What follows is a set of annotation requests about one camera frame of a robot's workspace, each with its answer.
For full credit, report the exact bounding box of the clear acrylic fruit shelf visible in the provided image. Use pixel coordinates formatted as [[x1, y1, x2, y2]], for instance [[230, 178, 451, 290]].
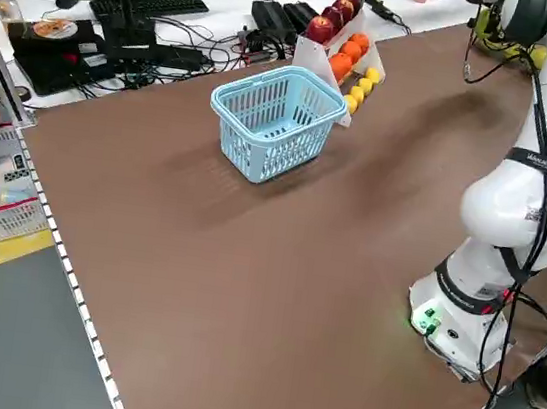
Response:
[[283, 1, 395, 132]]

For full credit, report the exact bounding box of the light blue plastic basket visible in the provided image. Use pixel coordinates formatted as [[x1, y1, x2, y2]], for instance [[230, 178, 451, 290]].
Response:
[[200, 55, 352, 196]]

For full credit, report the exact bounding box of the black power strip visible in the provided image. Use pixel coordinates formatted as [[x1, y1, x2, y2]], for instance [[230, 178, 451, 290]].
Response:
[[362, 0, 397, 23]]

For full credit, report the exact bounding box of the orange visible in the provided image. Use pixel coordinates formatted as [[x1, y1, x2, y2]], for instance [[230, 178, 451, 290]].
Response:
[[338, 39, 365, 66], [347, 31, 373, 56], [325, 51, 356, 84]]

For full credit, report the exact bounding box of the black power adapter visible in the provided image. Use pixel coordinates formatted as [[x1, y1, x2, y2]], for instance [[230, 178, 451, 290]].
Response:
[[280, 0, 321, 33], [247, 0, 301, 47]]

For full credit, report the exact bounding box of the black keyboard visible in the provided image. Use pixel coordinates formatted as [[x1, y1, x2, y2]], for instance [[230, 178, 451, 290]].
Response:
[[89, 0, 212, 30]]

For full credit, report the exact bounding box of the orange printed disc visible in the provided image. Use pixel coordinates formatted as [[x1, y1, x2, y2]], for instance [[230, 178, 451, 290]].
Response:
[[30, 16, 77, 42]]

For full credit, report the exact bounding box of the black flat case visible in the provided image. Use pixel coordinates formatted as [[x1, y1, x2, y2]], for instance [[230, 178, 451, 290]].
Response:
[[0, 10, 126, 105]]

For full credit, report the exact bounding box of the yellow sheet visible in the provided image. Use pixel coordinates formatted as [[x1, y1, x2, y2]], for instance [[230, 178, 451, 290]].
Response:
[[0, 223, 57, 273]]

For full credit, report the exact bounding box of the white plastic crate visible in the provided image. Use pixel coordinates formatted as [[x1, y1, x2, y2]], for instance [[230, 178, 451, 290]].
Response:
[[0, 188, 57, 255]]

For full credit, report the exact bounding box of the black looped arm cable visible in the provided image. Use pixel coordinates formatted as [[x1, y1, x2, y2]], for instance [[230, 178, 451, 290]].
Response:
[[459, 2, 520, 90]]

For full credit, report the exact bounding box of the black desk cable tangle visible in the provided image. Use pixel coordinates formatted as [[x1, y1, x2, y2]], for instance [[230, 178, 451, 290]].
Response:
[[74, 5, 297, 116]]

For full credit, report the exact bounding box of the black base cable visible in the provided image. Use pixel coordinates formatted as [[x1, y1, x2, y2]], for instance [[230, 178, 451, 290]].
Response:
[[475, 282, 547, 403]]

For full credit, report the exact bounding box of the aluminium frame post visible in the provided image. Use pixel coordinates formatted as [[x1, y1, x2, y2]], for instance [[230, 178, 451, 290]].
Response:
[[0, 6, 52, 130]]

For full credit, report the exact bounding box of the aluminium table edge rail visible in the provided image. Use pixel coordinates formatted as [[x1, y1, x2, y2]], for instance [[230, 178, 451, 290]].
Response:
[[0, 122, 170, 409]]

